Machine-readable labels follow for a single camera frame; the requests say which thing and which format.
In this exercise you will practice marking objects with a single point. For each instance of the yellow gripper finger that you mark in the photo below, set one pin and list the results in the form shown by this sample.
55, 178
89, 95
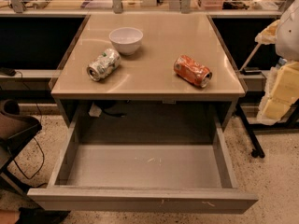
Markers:
268, 35
280, 92

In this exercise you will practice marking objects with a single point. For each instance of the crushed silver green 7up can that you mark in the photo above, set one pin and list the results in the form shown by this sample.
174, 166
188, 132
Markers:
104, 65

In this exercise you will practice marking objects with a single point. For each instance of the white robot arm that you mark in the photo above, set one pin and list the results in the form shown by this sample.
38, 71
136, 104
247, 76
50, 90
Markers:
287, 43

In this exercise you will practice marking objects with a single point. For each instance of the crushed orange soda can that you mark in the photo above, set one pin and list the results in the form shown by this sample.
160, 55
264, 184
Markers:
192, 71

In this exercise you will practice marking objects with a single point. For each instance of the beige cabinet with drawer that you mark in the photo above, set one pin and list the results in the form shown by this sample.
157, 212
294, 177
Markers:
148, 74

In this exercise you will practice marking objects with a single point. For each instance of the open grey top drawer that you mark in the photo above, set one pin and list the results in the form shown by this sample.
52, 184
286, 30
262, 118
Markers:
154, 159

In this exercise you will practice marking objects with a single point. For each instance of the small water bottle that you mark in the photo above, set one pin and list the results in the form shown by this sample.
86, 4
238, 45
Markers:
281, 62

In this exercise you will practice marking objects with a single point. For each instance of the black small device on shelf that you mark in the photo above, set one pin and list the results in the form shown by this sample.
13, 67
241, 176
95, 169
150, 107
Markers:
251, 71

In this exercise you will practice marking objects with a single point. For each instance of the black table leg stand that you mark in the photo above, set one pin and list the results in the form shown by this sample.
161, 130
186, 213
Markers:
257, 151

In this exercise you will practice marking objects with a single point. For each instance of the white bowl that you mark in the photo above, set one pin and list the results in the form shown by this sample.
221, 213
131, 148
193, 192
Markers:
126, 40

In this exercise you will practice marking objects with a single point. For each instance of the black chair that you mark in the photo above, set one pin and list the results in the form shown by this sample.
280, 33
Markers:
16, 131

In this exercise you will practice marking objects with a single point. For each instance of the white stick handle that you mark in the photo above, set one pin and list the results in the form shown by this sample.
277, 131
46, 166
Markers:
250, 57

